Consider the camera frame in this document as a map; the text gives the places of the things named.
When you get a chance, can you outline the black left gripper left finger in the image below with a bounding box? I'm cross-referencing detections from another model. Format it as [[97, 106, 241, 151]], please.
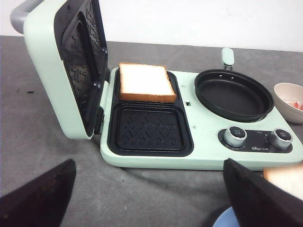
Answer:
[[0, 159, 76, 227]]

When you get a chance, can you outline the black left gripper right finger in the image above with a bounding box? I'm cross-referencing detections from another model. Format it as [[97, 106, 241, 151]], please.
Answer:
[[223, 158, 303, 227]]

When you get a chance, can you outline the beige ribbed ceramic bowl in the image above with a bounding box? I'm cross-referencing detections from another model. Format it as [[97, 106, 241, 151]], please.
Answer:
[[273, 83, 303, 124]]

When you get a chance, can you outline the white bread slice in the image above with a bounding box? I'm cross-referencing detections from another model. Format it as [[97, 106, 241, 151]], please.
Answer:
[[119, 62, 177, 103]]

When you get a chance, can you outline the breakfast maker hinged lid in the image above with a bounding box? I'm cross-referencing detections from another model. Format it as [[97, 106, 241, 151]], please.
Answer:
[[10, 0, 110, 140]]

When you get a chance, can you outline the mint green breakfast maker base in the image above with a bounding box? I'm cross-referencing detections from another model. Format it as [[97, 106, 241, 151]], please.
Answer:
[[100, 68, 303, 170]]

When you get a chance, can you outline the blue round plate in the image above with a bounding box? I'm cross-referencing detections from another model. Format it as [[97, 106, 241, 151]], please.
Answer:
[[213, 207, 240, 227]]

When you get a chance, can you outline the right silver control knob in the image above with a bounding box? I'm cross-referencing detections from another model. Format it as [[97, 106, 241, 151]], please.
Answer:
[[268, 128, 293, 149]]

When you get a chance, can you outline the silver control knob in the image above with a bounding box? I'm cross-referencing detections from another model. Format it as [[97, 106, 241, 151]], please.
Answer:
[[223, 126, 247, 148], [268, 128, 293, 149]]

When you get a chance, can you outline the left silver control knob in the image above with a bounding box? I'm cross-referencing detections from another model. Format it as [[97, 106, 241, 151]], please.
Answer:
[[223, 126, 247, 148]]

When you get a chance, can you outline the black round frying pan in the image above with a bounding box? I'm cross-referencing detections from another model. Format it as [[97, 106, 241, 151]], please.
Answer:
[[195, 48, 274, 122]]

